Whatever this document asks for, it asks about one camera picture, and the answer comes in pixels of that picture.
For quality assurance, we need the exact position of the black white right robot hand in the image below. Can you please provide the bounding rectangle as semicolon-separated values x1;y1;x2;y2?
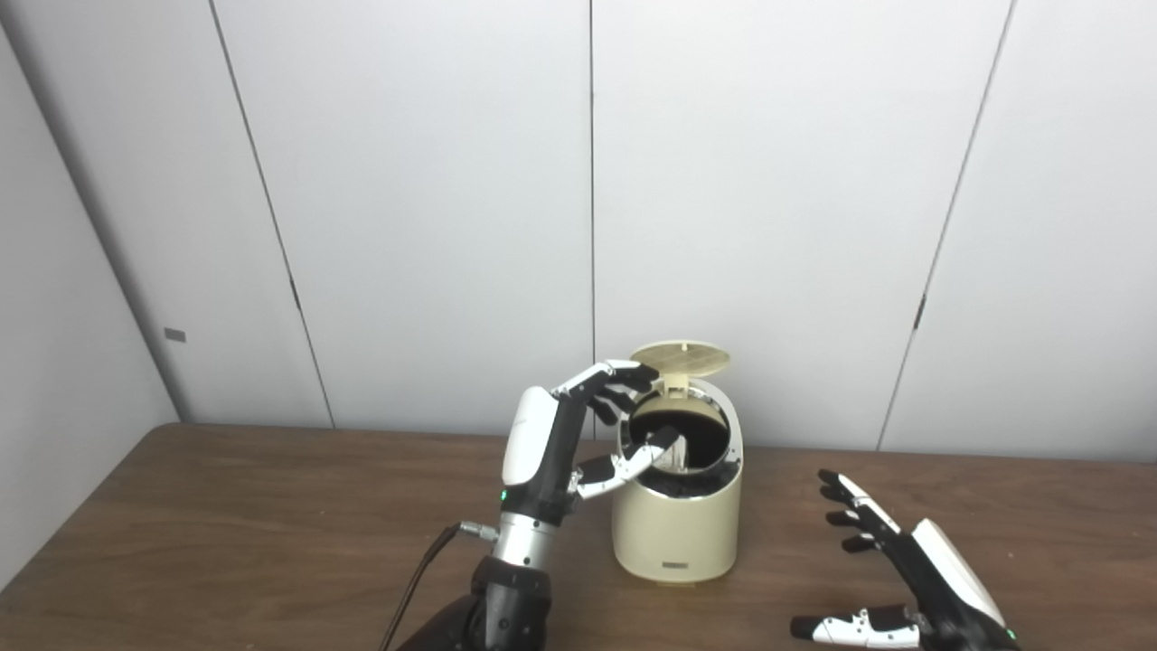
791;468;1022;651

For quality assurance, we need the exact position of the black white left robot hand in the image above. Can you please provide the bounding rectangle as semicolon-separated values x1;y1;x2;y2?
500;360;683;525

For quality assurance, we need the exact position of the cream round bin lid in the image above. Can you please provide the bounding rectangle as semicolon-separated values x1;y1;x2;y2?
630;340;732;397

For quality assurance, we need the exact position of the cream-colored bin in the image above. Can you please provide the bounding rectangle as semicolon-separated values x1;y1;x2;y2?
611;378;746;585

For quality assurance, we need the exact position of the black bin liner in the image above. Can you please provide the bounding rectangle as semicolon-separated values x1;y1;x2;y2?
619;405;738;498

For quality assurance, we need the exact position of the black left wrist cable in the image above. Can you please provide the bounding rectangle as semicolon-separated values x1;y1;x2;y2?
380;521;500;651

